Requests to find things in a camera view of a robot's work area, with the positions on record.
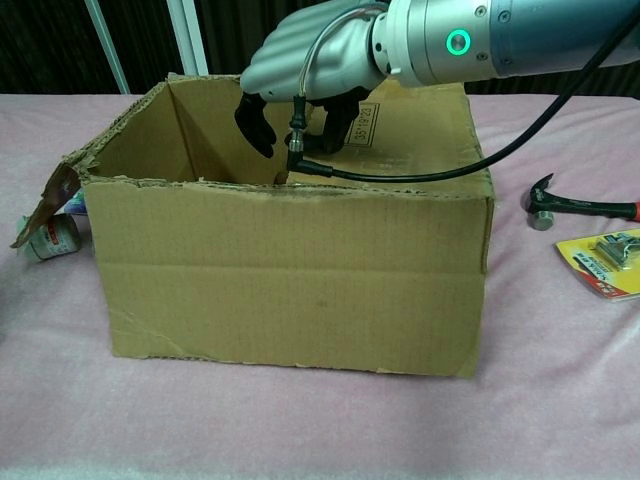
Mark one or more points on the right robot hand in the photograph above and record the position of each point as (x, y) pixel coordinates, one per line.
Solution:
(340, 55)

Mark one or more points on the cardboard box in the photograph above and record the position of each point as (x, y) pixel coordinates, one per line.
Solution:
(290, 280)

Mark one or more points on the black red claw hammer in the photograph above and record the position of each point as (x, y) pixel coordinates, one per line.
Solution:
(580, 205)

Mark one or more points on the purple white toothpaste tube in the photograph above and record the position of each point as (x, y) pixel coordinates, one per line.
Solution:
(79, 206)

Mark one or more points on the yellow razor blister pack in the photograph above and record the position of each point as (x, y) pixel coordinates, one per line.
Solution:
(595, 260)

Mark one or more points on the small white cream jar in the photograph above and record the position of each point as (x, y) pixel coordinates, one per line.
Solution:
(57, 242)

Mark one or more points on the pink tablecloth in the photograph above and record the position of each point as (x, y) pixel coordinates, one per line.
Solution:
(300, 425)

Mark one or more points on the wide white frame post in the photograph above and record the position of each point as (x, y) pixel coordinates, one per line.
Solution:
(189, 35)

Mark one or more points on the thin white frame post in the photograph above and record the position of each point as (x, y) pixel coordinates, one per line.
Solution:
(107, 47)

